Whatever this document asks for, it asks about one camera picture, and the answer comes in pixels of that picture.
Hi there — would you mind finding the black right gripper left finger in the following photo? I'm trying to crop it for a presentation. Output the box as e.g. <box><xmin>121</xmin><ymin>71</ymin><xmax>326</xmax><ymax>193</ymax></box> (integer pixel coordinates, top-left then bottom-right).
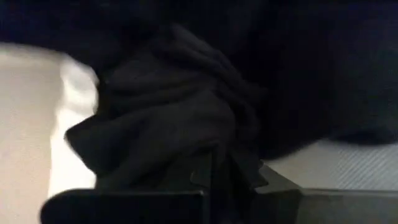
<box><xmin>39</xmin><ymin>150</ymin><xmax>216</xmax><ymax>224</ymax></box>

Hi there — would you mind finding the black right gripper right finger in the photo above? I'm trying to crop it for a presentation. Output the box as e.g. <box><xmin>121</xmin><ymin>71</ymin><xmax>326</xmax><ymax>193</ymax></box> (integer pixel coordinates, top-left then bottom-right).
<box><xmin>215</xmin><ymin>154</ymin><xmax>398</xmax><ymax>224</ymax></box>

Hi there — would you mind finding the black garment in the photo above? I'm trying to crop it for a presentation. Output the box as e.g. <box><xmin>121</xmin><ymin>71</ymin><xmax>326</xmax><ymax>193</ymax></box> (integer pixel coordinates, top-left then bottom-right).
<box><xmin>0</xmin><ymin>0</ymin><xmax>398</xmax><ymax>195</ymax></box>

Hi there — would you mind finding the white table mat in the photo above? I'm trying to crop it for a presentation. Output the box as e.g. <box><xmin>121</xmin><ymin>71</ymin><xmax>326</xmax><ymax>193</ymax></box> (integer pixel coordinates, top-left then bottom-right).
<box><xmin>266</xmin><ymin>138</ymin><xmax>398</xmax><ymax>191</ymax></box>

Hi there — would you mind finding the beige fabric bin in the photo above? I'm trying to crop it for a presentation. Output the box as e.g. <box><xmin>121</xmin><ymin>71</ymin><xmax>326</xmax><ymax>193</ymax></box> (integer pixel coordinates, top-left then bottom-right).
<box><xmin>0</xmin><ymin>42</ymin><xmax>101</xmax><ymax>224</ymax></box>

